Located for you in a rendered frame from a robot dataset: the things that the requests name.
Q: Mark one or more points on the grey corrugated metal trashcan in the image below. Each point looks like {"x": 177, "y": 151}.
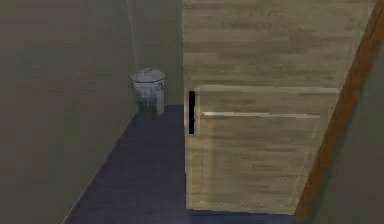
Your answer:
{"x": 148, "y": 90}

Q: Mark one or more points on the light wooden room door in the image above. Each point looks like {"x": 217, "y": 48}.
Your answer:
{"x": 260, "y": 106}

